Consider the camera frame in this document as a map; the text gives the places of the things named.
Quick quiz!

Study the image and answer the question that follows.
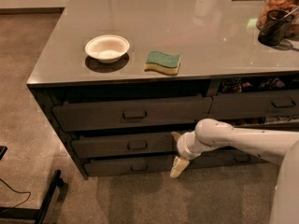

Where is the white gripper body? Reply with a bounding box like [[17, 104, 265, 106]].
[[177, 132, 201, 160]]

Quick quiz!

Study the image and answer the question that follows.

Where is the grey drawer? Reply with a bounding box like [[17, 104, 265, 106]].
[[235, 122, 299, 132], [71, 132, 177, 159], [208, 90, 299, 119], [84, 155, 174, 176], [52, 96, 212, 132], [191, 147, 264, 169]]

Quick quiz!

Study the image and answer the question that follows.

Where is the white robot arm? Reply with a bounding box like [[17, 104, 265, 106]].
[[170, 119, 299, 224]]

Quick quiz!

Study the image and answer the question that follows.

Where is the green yellow sponge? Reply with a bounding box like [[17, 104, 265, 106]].
[[144, 51, 180, 76]]

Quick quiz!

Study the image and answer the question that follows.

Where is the grey kitchen island cabinet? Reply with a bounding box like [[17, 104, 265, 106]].
[[27, 0, 299, 177]]

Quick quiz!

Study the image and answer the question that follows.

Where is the white paper bowl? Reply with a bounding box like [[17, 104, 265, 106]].
[[85, 35, 130, 63]]

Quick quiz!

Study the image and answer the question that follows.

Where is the black stand leg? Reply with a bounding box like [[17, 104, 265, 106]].
[[0, 145, 68, 224]]

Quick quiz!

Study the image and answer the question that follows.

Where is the black mesh cup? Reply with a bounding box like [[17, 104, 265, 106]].
[[258, 9, 294, 46]]

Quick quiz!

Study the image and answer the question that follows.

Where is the glass jar of snacks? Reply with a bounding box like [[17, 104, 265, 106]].
[[256, 0, 299, 37]]

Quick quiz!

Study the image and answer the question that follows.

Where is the black cable on floor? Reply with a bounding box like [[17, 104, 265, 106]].
[[0, 177, 32, 217]]

